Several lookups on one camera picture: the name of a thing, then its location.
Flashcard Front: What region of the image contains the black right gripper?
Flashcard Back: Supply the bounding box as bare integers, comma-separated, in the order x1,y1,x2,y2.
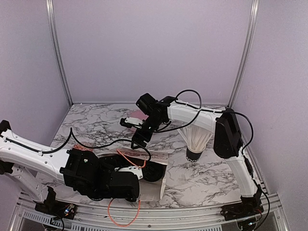
131,115,164,149

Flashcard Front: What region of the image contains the black plastic cup lid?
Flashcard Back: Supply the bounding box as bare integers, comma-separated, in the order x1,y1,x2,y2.
142,161,166,182

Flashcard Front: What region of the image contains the white paper takeout bag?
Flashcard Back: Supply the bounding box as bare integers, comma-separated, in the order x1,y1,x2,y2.
96,144,169,227

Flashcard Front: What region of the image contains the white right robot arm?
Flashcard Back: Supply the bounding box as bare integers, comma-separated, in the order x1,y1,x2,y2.
124,93,262,216

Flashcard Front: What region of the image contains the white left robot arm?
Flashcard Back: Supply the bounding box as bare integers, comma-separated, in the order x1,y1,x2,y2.
0,120,150,214

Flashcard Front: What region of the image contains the pink round plate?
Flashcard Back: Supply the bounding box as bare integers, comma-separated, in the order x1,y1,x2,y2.
129,110,148,120

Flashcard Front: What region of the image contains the black cup holding straws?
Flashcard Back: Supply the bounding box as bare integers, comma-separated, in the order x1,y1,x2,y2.
186,146,204,163

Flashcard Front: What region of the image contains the bundle of white wrapped straws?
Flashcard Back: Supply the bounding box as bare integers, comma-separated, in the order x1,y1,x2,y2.
178,125,213,151

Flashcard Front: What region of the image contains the red patterned small bowl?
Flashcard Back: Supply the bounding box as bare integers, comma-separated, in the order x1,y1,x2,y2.
72,142,93,152

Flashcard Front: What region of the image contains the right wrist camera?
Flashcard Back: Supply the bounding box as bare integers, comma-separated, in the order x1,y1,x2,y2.
120,117,144,128

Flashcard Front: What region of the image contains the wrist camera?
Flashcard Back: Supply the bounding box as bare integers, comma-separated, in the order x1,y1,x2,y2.
120,117,144,128
115,166,143,180

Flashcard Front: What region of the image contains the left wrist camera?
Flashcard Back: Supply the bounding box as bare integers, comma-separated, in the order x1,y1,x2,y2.
115,166,143,180

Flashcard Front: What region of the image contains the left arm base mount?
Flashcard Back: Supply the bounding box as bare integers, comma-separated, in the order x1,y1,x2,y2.
35,186,77,220

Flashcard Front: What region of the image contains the right aluminium frame post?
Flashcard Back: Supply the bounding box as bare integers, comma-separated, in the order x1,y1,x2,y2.
228,0,260,107

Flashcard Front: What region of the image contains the aluminium frame post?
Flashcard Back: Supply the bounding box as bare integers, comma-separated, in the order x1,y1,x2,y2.
228,0,260,107
46,0,73,107

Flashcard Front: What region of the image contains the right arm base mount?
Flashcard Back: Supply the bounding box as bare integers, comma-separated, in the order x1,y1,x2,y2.
220,203,264,221

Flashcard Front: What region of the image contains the aluminium front rail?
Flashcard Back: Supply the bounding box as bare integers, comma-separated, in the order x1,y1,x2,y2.
8,194,289,231

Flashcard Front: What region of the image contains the left aluminium frame post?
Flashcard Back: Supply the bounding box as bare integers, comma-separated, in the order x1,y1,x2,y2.
46,0,73,107

